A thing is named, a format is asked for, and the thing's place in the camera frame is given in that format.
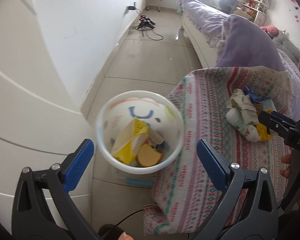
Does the patterned knit blanket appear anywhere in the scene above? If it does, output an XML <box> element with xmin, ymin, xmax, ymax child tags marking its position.
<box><xmin>144</xmin><ymin>66</ymin><xmax>299</xmax><ymax>237</ymax></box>

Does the white bookshelf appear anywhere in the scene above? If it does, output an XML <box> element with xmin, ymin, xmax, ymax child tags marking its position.
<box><xmin>242</xmin><ymin>0</ymin><xmax>268</xmax><ymax>23</ymax></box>

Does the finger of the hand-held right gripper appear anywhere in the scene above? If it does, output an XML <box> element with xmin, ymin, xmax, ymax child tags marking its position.
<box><xmin>258</xmin><ymin>111</ymin><xmax>291</xmax><ymax>137</ymax></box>
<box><xmin>269</xmin><ymin>110</ymin><xmax>297</xmax><ymax>126</ymax></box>

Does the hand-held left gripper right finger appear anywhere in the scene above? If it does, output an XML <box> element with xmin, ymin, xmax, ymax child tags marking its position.
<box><xmin>190</xmin><ymin>139</ymin><xmax>279</xmax><ymax>240</ymax></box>

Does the white cartoon print bucket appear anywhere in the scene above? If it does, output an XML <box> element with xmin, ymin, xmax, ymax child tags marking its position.
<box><xmin>95</xmin><ymin>90</ymin><xmax>185</xmax><ymax>175</ymax></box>

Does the bed with purple sheet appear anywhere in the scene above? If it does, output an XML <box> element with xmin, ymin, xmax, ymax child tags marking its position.
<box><xmin>177</xmin><ymin>0</ymin><xmax>300</xmax><ymax>100</ymax></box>

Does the light blue paper piece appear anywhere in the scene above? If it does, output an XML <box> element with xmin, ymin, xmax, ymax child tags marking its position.
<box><xmin>261</xmin><ymin>99</ymin><xmax>275</xmax><ymax>112</ymax></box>

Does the pink plush toy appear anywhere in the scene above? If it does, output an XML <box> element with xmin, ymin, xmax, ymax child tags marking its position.
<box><xmin>260</xmin><ymin>25</ymin><xmax>280</xmax><ymax>39</ymax></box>

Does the purple pillow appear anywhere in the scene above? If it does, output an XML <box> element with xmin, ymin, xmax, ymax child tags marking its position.
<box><xmin>215</xmin><ymin>14</ymin><xmax>287</xmax><ymax>72</ymax></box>

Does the dark brown slipper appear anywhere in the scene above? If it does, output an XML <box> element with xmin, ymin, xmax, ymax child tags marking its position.
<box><xmin>99</xmin><ymin>225</ymin><xmax>123</xmax><ymax>240</ymax></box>

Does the grey plush toy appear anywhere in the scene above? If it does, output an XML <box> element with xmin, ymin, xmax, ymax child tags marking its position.
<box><xmin>272</xmin><ymin>32</ymin><xmax>300</xmax><ymax>60</ymax></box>

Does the power strip with cables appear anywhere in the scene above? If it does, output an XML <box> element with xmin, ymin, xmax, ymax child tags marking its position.
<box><xmin>134</xmin><ymin>7</ymin><xmax>164</xmax><ymax>41</ymax></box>

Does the black red electronic device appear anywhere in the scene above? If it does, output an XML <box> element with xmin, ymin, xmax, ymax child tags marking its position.
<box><xmin>136</xmin><ymin>15</ymin><xmax>157</xmax><ymax>30</ymax></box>

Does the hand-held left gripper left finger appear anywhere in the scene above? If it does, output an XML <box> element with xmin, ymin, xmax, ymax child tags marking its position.
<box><xmin>11</xmin><ymin>139</ymin><xmax>100</xmax><ymax>240</ymax></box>

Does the white wardrobe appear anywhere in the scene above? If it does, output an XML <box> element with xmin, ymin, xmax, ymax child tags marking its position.
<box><xmin>0</xmin><ymin>0</ymin><xmax>95</xmax><ymax>200</ymax></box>

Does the person's right hand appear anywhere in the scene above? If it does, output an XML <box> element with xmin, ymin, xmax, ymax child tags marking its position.
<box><xmin>281</xmin><ymin>153</ymin><xmax>293</xmax><ymax>180</ymax></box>

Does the clear plastic box blue handle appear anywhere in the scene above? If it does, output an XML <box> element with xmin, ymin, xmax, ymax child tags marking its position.
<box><xmin>117</xmin><ymin>170</ymin><xmax>158</xmax><ymax>188</ymax></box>

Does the crushed yellow carton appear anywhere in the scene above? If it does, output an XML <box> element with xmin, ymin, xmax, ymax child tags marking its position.
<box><xmin>111</xmin><ymin>119</ymin><xmax>150</xmax><ymax>164</ymax></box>

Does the thin black cable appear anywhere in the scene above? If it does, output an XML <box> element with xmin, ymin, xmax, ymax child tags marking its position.
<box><xmin>115</xmin><ymin>209</ymin><xmax>150</xmax><ymax>230</ymax></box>

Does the dark office chair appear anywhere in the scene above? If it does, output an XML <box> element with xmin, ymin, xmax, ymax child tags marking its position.
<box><xmin>219</xmin><ymin>0</ymin><xmax>239</xmax><ymax>14</ymax></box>

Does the blue printed carton piece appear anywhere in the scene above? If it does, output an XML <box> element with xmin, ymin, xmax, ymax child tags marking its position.
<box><xmin>243</xmin><ymin>86</ymin><xmax>263</xmax><ymax>103</ymax></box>

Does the crushed white plastic bottle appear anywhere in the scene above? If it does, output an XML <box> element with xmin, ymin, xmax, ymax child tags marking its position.
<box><xmin>226</xmin><ymin>109</ymin><xmax>264</xmax><ymax>142</ymax></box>

